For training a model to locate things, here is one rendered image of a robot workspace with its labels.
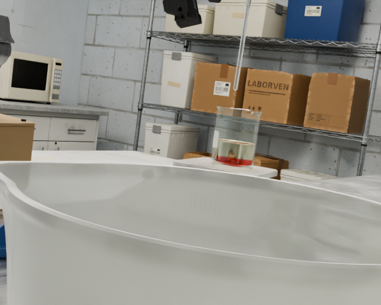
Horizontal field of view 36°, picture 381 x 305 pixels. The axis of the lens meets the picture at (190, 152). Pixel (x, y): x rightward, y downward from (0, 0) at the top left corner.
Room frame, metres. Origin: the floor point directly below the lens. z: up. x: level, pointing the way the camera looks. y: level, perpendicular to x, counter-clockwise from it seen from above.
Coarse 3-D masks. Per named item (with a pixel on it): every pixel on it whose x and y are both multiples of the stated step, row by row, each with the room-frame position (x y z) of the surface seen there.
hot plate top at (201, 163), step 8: (176, 160) 0.80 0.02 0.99; (184, 160) 0.81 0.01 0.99; (192, 160) 0.82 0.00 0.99; (200, 160) 0.84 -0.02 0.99; (208, 160) 0.85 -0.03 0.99; (200, 168) 0.77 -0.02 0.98; (208, 168) 0.77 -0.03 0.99; (216, 168) 0.77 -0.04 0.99; (224, 168) 0.78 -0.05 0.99; (232, 168) 0.79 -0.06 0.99; (256, 168) 0.83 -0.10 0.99; (264, 168) 0.85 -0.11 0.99; (264, 176) 0.79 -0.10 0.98; (272, 176) 0.82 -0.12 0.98
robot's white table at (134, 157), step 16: (32, 160) 1.22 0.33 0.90; (48, 160) 1.25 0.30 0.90; (64, 160) 1.29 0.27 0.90; (80, 160) 1.32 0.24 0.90; (96, 160) 1.36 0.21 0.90; (112, 160) 1.40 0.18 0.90; (128, 160) 1.44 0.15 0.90; (144, 160) 1.48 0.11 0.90; (160, 160) 1.52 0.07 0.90; (0, 208) 0.76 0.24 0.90
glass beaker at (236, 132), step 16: (224, 112) 0.80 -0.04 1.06; (240, 112) 0.79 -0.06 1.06; (256, 112) 0.80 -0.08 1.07; (224, 128) 0.80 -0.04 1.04; (240, 128) 0.79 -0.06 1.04; (256, 128) 0.81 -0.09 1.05; (224, 144) 0.79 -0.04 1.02; (240, 144) 0.79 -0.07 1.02; (224, 160) 0.79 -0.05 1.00; (240, 160) 0.79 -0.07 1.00
